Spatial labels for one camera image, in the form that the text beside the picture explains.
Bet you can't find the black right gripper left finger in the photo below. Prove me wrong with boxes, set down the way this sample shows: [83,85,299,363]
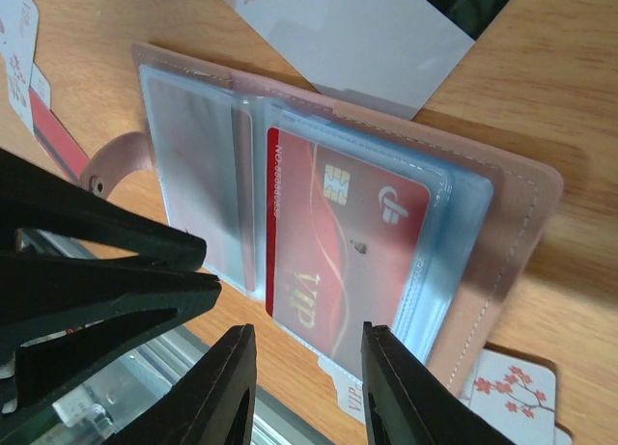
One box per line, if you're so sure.
[108,324,257,444]

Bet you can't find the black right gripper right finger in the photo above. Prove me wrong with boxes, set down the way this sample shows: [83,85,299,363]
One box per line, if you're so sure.
[361,321,511,445]

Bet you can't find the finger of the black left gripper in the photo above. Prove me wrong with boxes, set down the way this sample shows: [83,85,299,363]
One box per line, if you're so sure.
[1,150,207,271]
[1,254,221,414]

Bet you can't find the red VIP card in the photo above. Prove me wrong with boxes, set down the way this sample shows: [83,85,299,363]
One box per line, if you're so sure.
[232,108,256,294]
[266,125,432,371]

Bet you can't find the pink leather card holder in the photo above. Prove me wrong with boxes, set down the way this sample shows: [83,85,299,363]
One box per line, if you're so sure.
[80,43,563,393]

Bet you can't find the white card under arm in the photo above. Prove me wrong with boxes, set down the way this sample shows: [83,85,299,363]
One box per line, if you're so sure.
[1,0,51,133]

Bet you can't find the white card pile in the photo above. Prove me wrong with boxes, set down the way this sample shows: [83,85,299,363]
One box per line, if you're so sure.
[457,344,573,444]

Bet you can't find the white VIP card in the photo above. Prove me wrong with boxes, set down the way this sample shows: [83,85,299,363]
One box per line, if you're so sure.
[207,0,525,123]

